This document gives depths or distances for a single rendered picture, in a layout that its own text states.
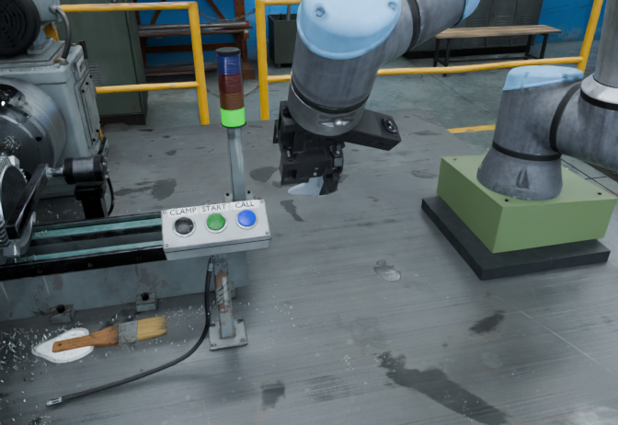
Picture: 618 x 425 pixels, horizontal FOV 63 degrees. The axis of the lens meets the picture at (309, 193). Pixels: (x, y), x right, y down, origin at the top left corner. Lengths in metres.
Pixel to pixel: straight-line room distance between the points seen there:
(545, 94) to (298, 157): 0.66
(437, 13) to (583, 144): 0.64
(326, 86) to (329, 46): 0.05
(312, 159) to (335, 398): 0.43
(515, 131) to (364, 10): 0.76
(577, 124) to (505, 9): 5.51
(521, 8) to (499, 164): 5.54
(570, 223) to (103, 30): 3.51
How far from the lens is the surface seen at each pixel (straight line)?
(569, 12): 7.70
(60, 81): 1.45
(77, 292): 1.12
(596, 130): 1.10
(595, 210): 1.32
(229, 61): 1.24
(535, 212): 1.22
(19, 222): 1.03
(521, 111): 1.17
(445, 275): 1.17
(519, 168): 1.20
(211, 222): 0.82
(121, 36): 4.13
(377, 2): 0.48
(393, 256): 1.21
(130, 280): 1.09
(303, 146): 0.64
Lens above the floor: 1.50
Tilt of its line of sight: 29 degrees down
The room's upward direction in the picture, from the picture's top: straight up
